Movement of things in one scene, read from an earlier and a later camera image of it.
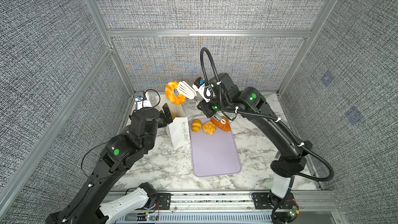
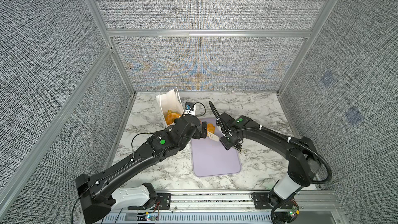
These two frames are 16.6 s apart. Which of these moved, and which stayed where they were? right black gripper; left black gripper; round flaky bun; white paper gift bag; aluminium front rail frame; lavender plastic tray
Moved: white paper gift bag; right black gripper; left black gripper
Stayed: round flaky bun; lavender plastic tray; aluminium front rail frame
